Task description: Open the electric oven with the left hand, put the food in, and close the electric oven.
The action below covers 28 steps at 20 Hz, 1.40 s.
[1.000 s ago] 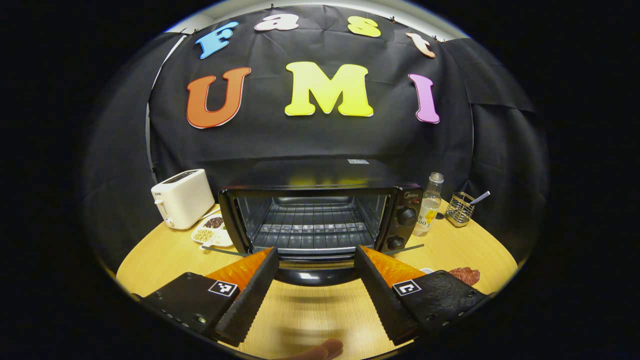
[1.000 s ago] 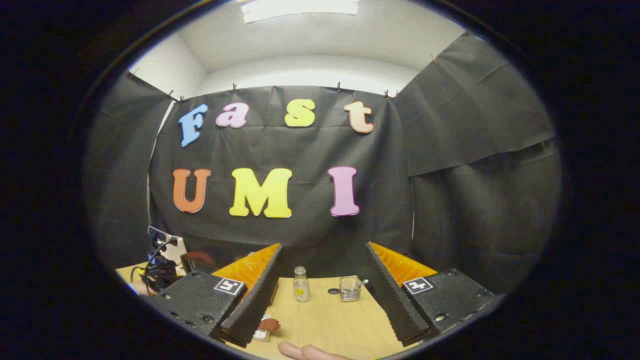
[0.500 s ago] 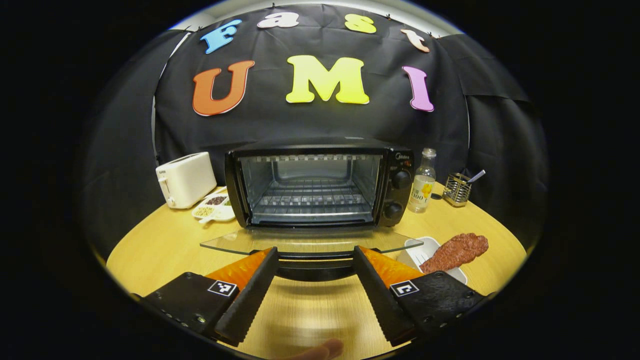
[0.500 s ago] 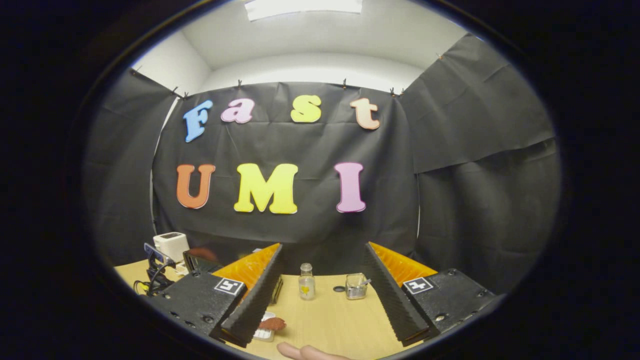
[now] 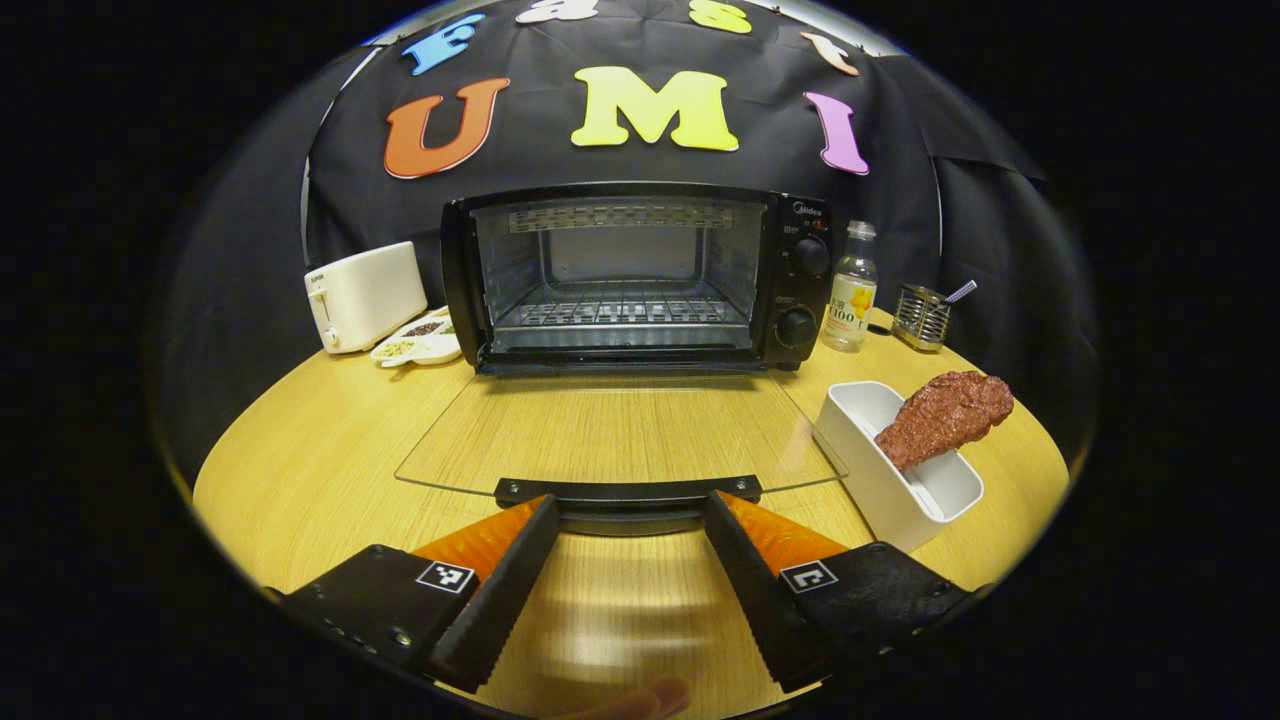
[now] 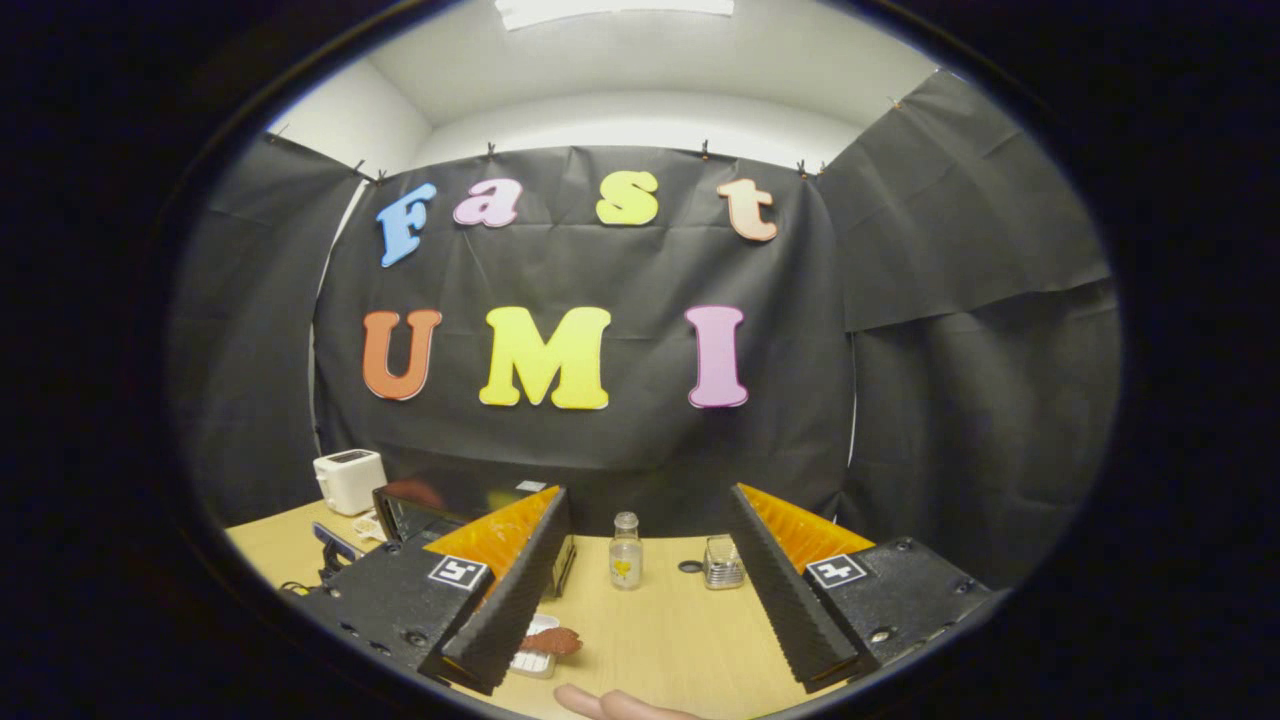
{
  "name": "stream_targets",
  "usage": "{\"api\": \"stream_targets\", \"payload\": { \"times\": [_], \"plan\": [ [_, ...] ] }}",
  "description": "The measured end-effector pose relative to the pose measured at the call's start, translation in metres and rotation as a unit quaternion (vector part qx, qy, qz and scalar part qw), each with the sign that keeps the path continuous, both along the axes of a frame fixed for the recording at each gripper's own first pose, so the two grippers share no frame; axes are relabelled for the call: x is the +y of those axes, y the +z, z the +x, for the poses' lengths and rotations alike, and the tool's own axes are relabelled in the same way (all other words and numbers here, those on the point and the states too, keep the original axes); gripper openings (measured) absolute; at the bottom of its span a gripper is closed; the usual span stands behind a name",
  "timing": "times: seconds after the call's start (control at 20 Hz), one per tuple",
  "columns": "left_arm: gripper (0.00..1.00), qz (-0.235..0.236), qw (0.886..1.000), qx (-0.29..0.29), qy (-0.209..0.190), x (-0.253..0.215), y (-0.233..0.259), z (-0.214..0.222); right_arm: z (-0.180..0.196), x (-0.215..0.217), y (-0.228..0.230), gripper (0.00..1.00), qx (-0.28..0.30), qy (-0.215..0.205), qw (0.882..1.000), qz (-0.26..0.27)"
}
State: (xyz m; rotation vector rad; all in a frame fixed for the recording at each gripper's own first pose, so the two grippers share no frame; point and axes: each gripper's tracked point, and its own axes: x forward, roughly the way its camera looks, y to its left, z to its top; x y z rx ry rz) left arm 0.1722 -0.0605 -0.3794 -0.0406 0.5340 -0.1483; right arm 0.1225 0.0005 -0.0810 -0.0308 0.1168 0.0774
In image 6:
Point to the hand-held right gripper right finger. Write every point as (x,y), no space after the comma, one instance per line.
(790,610)

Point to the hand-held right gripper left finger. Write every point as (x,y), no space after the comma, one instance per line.
(515,610)

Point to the brown meat piece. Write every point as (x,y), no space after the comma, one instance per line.
(555,641)

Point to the black electric oven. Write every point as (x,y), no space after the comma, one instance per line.
(405,515)

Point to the white plastic tray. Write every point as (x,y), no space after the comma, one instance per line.
(530,663)

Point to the clear glass bottle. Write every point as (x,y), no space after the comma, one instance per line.
(626,560)

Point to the white dish of beans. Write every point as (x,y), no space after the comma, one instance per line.
(366,528)

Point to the white toaster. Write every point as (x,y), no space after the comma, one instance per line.
(348,482)

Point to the ceiling light panel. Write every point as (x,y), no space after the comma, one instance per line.
(610,10)

